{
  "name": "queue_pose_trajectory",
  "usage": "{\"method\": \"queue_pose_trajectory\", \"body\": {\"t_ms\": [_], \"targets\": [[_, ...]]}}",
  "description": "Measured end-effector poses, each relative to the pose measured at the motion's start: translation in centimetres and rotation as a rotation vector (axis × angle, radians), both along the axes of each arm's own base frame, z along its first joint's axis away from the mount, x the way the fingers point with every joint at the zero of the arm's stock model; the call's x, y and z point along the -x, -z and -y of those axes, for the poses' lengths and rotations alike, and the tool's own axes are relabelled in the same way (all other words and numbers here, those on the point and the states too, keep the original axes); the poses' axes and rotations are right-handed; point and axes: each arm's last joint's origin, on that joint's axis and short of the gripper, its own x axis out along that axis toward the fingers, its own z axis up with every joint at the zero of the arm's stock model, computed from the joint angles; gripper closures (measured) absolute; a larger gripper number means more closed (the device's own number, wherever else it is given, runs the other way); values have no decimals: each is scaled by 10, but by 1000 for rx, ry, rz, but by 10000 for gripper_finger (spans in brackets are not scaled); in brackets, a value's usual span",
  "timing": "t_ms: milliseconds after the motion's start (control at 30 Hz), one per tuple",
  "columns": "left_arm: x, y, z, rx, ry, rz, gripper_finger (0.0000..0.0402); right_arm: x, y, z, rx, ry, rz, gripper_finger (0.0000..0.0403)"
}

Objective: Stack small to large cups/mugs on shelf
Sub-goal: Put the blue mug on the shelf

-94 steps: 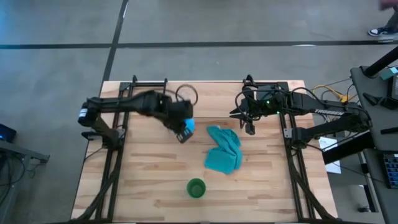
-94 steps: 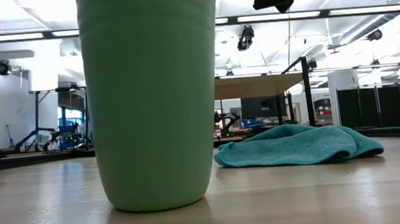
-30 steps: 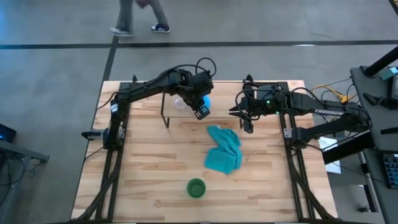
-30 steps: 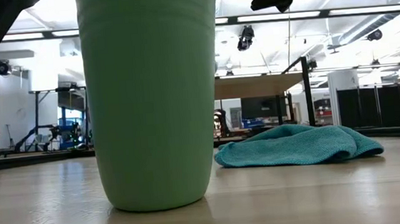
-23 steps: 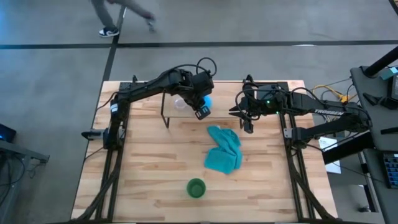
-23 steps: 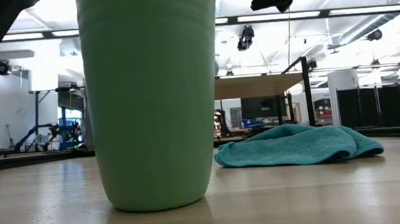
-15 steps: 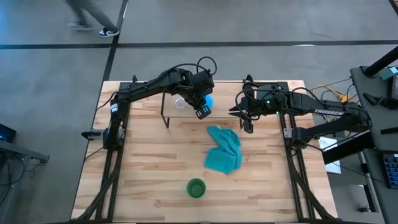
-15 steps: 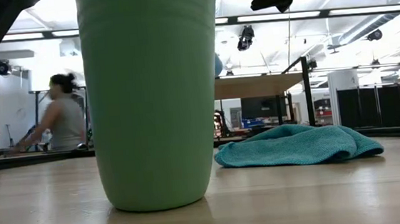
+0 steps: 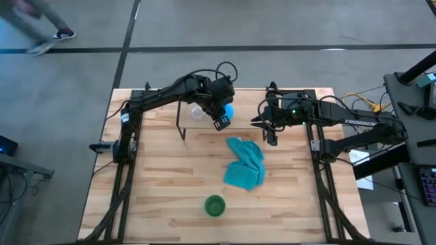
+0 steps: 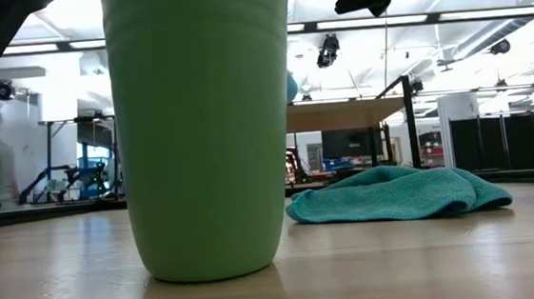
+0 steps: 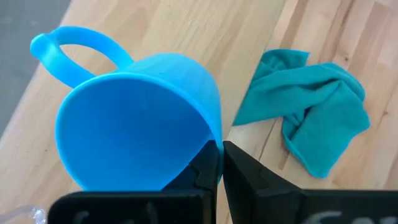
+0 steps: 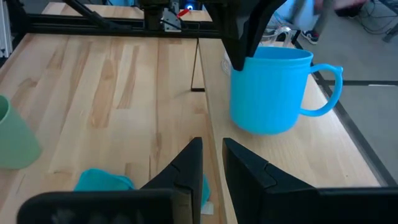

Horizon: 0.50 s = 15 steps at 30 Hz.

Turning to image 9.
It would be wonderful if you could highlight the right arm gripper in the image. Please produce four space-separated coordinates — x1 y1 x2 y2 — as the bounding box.
250 99 295 133

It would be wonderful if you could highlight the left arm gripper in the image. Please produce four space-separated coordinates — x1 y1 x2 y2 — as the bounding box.
203 76 236 120

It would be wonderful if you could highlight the blue plastic cup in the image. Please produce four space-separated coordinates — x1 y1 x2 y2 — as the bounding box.
223 103 236 121

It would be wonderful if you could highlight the small clear plastic cup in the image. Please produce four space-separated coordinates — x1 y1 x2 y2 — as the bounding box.
190 105 206 123

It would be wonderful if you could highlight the teal cloth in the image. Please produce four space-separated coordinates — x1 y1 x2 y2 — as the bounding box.
223 137 267 192

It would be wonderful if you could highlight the green plastic cup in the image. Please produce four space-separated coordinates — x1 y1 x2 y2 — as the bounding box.
204 194 227 218

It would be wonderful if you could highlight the white paper sheet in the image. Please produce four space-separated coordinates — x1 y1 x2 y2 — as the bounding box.
349 149 375 191

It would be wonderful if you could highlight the black stand beam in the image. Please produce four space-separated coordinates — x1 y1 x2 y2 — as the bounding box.
353 146 410 181

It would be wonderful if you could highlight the grey side table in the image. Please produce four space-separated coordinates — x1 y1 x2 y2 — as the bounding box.
384 71 436 245

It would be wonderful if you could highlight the black flat tool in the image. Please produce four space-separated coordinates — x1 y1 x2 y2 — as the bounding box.
397 101 436 120

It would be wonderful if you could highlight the black pole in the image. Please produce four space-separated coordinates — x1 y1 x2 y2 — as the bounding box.
398 50 436 85

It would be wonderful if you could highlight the person's black shoe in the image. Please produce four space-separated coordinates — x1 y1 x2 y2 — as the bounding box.
52 28 77 42

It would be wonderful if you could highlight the teal box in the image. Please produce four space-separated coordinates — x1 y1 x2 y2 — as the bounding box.
417 72 436 88

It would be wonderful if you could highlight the keypad with purple keys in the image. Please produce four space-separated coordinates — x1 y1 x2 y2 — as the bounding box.
419 167 436 208

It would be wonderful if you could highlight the person's grey shoe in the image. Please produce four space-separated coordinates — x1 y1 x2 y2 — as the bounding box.
26 41 56 57

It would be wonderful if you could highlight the person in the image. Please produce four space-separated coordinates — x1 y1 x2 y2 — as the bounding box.
0 0 77 57

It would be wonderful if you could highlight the grey desk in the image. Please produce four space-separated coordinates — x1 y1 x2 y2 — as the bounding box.
0 152 55 245

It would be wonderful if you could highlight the black device with blue light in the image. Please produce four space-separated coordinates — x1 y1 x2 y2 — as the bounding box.
0 135 19 157

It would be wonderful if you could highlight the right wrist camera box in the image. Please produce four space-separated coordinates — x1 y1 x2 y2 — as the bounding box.
266 130 279 148

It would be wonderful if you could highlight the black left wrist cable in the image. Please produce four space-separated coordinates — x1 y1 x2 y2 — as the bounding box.
215 61 238 83

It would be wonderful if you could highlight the yellow cable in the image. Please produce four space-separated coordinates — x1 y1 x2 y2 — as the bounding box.
341 92 392 115

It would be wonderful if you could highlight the black aluminium frame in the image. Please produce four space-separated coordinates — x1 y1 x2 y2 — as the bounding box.
267 88 373 244
81 88 182 244

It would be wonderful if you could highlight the black cable bundle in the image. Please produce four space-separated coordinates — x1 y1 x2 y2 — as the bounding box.
339 84 396 137

